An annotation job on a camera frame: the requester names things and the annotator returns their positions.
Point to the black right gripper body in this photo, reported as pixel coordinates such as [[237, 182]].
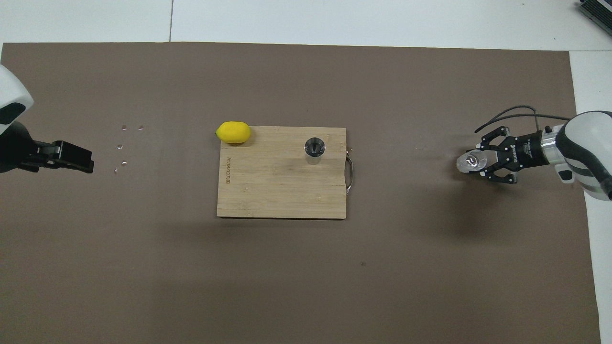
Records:
[[523, 150]]

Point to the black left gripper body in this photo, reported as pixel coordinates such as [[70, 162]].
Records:
[[14, 148]]

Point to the clear glass cup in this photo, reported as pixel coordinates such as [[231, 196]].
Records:
[[471, 161]]

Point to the steel jigger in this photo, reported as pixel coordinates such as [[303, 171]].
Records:
[[315, 148]]

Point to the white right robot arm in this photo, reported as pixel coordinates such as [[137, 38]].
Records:
[[588, 148]]

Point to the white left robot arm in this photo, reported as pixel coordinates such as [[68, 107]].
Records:
[[9, 91]]

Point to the grey ribbed device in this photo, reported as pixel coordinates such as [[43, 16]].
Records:
[[597, 12]]

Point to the yellow lemon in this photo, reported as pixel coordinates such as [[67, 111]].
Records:
[[233, 133]]

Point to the wooden cutting board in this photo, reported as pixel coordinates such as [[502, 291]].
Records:
[[267, 186]]

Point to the brown table mat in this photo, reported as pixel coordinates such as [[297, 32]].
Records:
[[287, 286]]

